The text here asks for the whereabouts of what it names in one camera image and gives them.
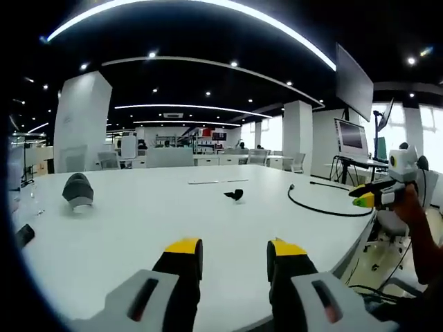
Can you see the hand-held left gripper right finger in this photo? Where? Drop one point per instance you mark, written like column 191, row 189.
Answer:
column 294, row 297

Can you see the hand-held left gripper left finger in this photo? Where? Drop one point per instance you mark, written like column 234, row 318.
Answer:
column 162, row 297

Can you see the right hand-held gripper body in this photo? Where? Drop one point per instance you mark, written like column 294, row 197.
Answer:
column 403, row 166

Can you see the small black clip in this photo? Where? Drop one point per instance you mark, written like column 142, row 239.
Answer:
column 237, row 194

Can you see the white side desk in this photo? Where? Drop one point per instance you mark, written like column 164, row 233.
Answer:
column 356, row 164

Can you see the grey office chair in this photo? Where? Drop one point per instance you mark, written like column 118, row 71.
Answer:
column 392, row 221

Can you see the lit white-framed monitor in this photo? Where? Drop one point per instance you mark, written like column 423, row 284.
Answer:
column 353, row 138

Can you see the white mesh office chair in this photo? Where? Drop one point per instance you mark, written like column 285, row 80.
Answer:
column 109, row 159
column 299, row 162
column 257, row 156

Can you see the large dark monitor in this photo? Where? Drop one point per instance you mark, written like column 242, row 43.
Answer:
column 353, row 83

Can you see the white flat bar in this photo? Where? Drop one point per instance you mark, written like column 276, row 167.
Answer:
column 207, row 181

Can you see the grey shoe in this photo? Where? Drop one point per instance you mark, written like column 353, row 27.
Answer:
column 78, row 190

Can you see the black flat device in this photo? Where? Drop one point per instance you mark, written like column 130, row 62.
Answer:
column 25, row 235

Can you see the long ceiling light strip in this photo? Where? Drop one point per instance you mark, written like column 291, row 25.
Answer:
column 194, row 5

